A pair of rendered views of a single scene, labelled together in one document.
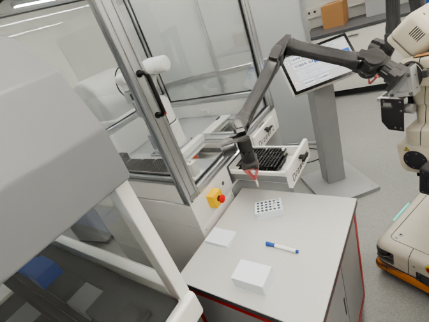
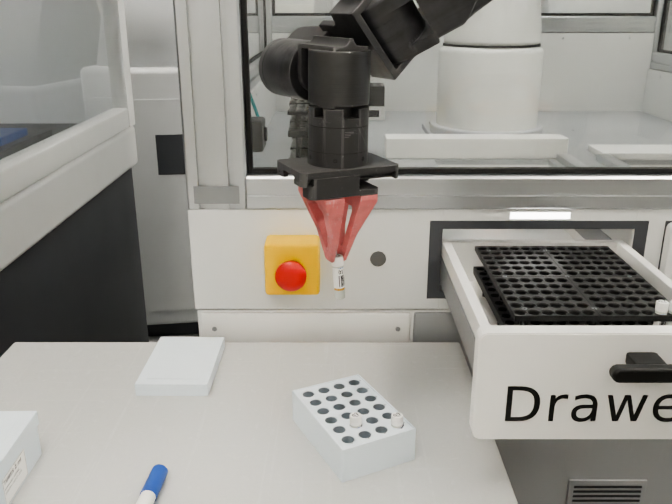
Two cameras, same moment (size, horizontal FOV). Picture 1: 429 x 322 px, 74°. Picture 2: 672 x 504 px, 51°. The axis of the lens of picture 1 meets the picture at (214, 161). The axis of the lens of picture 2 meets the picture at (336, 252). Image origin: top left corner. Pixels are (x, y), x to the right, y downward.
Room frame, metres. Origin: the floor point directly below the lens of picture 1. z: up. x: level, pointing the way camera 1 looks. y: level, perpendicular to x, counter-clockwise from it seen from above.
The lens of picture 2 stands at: (0.60, -0.63, 1.20)
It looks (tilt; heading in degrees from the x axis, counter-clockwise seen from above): 19 degrees down; 48
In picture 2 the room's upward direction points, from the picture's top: straight up
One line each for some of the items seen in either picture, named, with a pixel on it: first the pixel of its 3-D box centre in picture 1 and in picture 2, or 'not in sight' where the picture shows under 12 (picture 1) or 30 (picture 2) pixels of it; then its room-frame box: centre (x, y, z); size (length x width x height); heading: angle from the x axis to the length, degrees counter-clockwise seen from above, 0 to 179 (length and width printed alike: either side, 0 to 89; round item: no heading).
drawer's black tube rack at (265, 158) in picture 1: (262, 161); (564, 301); (1.32, -0.24, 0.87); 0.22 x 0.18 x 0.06; 48
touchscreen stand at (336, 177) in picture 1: (329, 133); not in sight; (1.97, -0.94, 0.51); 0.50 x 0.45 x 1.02; 0
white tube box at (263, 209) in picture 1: (269, 208); (351, 423); (1.04, -0.16, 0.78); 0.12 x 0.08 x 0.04; 74
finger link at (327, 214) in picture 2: (252, 169); (343, 214); (1.05, -0.14, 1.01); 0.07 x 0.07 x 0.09; 74
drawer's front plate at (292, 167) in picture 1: (298, 161); (631, 383); (1.18, -0.39, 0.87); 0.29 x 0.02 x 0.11; 138
